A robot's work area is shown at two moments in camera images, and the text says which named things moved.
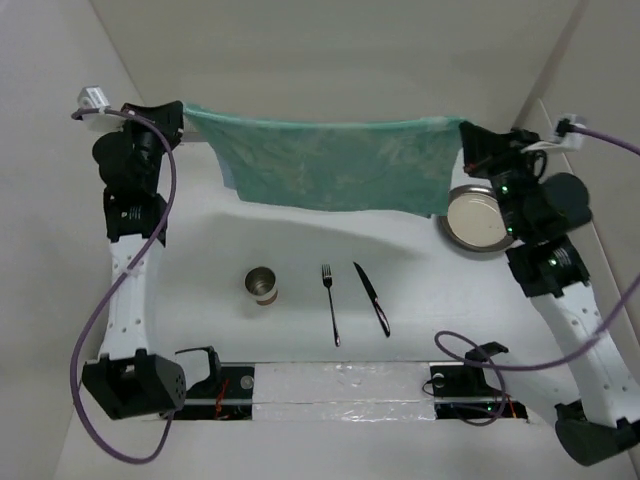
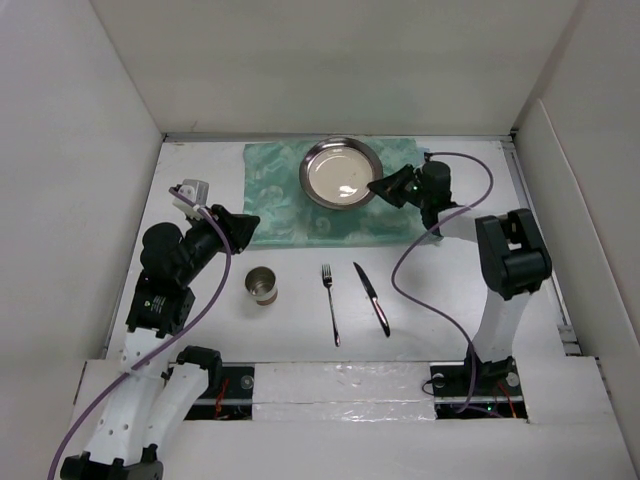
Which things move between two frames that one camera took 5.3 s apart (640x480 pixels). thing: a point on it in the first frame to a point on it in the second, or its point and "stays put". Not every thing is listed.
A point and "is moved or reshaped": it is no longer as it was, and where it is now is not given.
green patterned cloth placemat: [396, 165] to [289, 217]
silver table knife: [375, 301] stays put
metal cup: [262, 284] stays put
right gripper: [483, 148] to [388, 185]
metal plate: [475, 220] is moved or reshaped
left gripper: [167, 118] to [239, 225]
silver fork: [327, 274] stays put
